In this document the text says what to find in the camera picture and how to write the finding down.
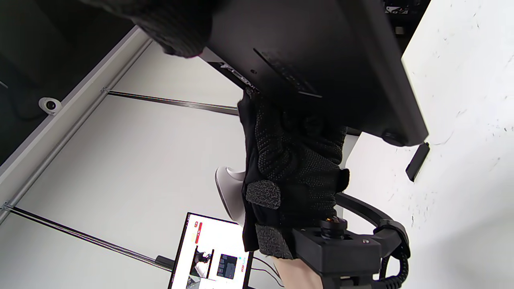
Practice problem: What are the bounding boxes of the person's right hand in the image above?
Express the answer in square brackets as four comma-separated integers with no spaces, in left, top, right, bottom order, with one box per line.
[80,0,225,59]

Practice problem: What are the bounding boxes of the person's left hand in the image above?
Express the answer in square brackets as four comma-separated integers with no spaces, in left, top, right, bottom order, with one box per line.
[237,88,350,260]

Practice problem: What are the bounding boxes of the black calculator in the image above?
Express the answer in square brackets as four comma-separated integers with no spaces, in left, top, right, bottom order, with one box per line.
[199,0,430,147]

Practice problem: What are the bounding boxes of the black battery cover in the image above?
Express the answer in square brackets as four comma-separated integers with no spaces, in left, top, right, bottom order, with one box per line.
[406,142,430,182]

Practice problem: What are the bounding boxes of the person's left forearm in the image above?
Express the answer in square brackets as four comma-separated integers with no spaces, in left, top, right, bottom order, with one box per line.
[273,257,324,289]

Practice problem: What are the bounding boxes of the flat computer monitor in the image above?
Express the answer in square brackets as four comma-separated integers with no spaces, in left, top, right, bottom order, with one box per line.
[168,212,254,289]

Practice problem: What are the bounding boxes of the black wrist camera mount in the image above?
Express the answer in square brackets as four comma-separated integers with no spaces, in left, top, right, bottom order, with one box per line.
[292,217,411,289]

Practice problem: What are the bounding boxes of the black cable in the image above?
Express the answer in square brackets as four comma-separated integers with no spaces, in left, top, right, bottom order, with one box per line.
[371,251,409,289]

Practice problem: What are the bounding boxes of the white dome camera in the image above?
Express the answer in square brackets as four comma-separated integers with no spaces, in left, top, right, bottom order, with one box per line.
[39,97,62,116]

